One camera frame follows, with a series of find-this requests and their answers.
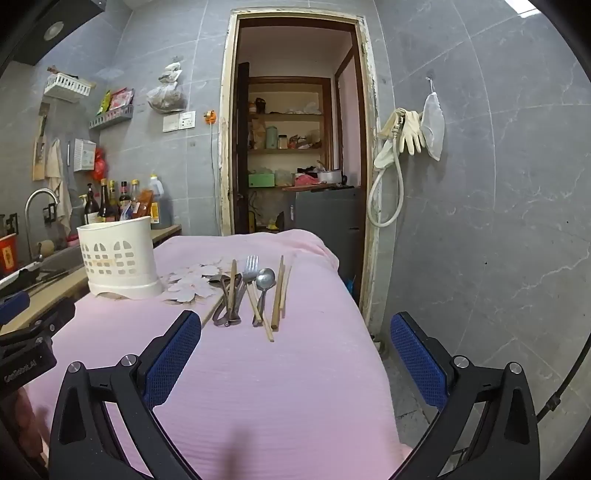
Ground white hose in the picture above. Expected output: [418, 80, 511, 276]
[366, 138, 406, 229]

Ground wooden chopstick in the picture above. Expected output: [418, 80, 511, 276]
[228, 259, 238, 319]
[280, 265, 293, 318]
[270, 255, 284, 332]
[246, 283, 274, 342]

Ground white wall socket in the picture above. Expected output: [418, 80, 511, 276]
[162, 111, 197, 133]

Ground dark vinegar bottle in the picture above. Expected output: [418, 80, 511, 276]
[98, 178, 116, 222]

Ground white plastic utensil holder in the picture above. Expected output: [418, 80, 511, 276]
[77, 217, 163, 300]

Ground metal tongs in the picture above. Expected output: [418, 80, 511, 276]
[209, 274, 242, 327]

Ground dark soy sauce bottle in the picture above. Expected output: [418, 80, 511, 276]
[84, 183, 99, 224]

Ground silver fork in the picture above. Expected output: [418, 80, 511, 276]
[225, 255, 259, 326]

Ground wooden pantry shelf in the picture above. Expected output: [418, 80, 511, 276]
[246, 76, 335, 191]

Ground red plastic bag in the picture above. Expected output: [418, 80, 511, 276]
[91, 147, 108, 182]

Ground large oil jug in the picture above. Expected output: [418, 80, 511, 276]
[149, 174, 172, 229]

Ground dark grey cabinet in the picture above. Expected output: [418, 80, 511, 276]
[283, 187, 365, 301]

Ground grey wall shelf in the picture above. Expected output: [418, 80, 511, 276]
[89, 105, 133, 131]

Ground white wall basket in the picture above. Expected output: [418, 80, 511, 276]
[43, 73, 95, 103]

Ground white mesh bag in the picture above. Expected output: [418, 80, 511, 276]
[421, 77, 446, 161]

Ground cream rubber gloves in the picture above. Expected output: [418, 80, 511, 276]
[378, 108, 426, 155]

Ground pink floral table cloth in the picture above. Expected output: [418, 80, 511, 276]
[25, 228, 412, 478]

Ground orange wall hook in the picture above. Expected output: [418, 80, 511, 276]
[204, 110, 217, 125]

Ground hanging plastic bag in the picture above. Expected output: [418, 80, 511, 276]
[146, 62, 187, 114]

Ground silver spoon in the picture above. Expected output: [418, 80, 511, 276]
[256, 268, 276, 316]

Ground orange spice packet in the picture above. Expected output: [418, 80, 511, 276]
[132, 189, 153, 218]

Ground beige hanging towel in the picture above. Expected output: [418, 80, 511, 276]
[45, 138, 72, 235]

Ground stainless steel sink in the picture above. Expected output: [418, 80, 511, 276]
[26, 246, 83, 275]

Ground wooden cutting board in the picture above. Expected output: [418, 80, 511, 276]
[31, 102, 50, 181]

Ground chrome sink faucet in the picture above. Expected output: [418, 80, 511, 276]
[23, 187, 60, 262]

